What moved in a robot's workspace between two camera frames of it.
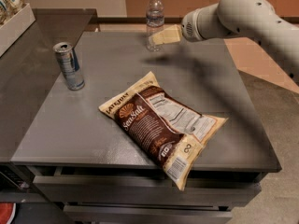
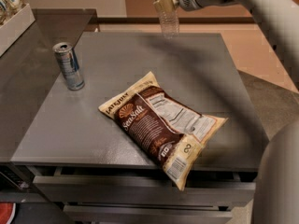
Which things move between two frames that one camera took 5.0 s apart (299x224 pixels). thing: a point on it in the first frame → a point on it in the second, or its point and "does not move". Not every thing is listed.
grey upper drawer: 142,190 does not move
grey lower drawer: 110,214 does not move
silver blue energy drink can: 65,54 does not move
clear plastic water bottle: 155,21 → 166,3
